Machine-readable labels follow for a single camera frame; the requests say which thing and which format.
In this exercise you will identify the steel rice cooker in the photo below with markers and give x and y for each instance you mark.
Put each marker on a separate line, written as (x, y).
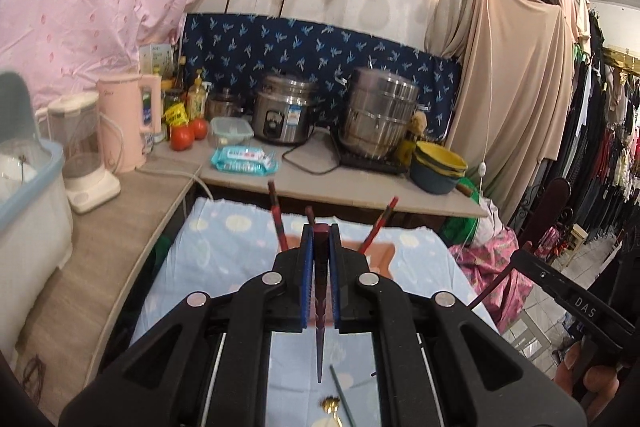
(282, 112)

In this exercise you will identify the gold flower spoon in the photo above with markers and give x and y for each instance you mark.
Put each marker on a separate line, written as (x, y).
(331, 409)

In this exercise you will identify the black metal chair back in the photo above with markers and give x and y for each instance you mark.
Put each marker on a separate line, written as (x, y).
(552, 212)

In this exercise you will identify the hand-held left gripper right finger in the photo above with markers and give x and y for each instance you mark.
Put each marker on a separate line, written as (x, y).
(334, 307)

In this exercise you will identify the pink patterned cloth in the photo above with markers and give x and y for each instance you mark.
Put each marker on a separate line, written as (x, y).
(492, 262)

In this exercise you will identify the pale board countertop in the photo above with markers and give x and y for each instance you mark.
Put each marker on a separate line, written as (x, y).
(320, 187)

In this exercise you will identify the blue bowl yellow inside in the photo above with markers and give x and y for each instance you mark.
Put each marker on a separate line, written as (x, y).
(435, 182)
(442, 156)

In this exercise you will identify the clear food container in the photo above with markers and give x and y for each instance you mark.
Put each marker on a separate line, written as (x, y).
(232, 132)

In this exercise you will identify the row of hanging clothes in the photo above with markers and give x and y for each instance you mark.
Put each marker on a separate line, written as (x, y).
(610, 107)

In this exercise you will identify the red tomato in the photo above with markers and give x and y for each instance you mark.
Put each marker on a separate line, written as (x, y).
(182, 138)
(199, 129)

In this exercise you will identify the white bin blue lid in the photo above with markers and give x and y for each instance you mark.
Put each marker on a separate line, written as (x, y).
(27, 227)

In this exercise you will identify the blue wet wipes pack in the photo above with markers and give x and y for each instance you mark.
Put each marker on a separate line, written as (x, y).
(244, 159)

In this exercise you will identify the wood grain side counter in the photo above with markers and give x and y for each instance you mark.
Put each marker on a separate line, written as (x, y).
(100, 267)

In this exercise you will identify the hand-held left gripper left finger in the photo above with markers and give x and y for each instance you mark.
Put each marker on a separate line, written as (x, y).
(307, 287)

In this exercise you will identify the blue spotted tablecloth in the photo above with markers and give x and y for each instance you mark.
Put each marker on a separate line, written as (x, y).
(225, 247)

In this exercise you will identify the dark red chopstick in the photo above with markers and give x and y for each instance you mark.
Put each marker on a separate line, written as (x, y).
(492, 284)

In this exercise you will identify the jar with yellow label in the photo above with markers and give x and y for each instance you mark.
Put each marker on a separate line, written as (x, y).
(175, 109)

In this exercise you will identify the black induction cooktop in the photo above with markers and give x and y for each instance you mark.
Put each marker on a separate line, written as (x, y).
(370, 163)

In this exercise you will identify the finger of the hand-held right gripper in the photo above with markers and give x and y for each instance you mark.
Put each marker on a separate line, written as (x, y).
(540, 274)

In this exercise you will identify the person's right hand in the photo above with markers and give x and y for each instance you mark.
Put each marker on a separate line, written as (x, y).
(595, 379)

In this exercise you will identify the green chopstick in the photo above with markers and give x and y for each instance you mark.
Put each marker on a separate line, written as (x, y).
(342, 392)

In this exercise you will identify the stainless steel steamer pot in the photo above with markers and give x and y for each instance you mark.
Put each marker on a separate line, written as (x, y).
(380, 112)

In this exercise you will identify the small wooden stool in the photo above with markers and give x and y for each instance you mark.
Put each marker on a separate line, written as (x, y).
(579, 242)

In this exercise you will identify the green bag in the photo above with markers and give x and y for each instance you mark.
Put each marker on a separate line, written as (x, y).
(462, 217)

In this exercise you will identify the yellow oil bottle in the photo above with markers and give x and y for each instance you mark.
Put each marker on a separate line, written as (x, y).
(198, 99)

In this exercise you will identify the blue floral cloth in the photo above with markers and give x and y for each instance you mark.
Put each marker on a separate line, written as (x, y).
(280, 42)

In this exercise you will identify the white blender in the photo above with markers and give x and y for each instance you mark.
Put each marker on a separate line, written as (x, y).
(85, 157)

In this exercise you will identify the brown fuzzy lump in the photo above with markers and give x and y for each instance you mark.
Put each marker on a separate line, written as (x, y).
(417, 126)

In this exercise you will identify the pink electric kettle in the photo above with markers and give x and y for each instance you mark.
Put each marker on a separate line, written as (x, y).
(127, 122)

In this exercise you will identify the dark sauce bottle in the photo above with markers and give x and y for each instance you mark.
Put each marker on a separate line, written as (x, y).
(179, 74)

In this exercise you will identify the dark maroon chopstick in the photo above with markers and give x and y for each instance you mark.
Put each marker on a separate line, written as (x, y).
(322, 357)
(276, 212)
(310, 214)

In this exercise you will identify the beige curtain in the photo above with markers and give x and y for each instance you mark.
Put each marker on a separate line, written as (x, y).
(515, 82)

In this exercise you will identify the white green carton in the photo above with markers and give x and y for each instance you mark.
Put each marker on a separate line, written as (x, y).
(156, 59)

